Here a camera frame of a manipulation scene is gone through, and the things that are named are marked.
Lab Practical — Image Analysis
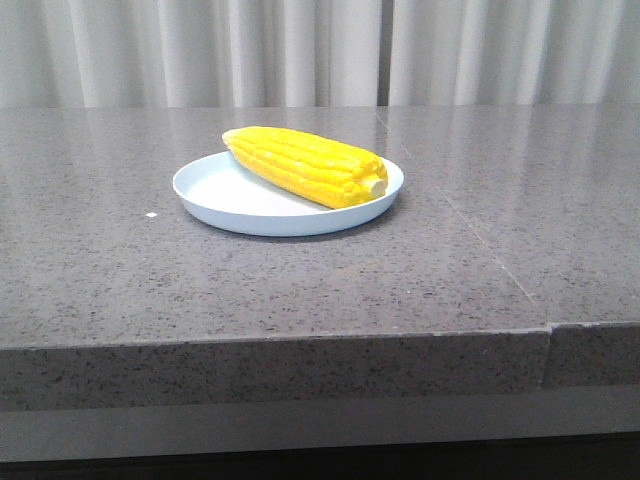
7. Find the yellow corn cob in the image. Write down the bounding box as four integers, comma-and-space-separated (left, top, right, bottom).
222, 126, 388, 209

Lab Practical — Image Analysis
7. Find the light blue round plate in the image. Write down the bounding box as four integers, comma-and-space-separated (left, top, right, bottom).
173, 151, 404, 237

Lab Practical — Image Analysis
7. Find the white curtain right panel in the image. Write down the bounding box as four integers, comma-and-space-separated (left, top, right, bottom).
378, 1, 639, 106

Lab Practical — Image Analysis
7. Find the white curtain panel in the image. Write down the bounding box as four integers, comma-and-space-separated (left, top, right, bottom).
1, 1, 393, 108
378, 1, 639, 106

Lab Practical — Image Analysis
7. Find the white curtain left panel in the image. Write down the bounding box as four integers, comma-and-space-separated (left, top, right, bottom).
1, 1, 393, 108

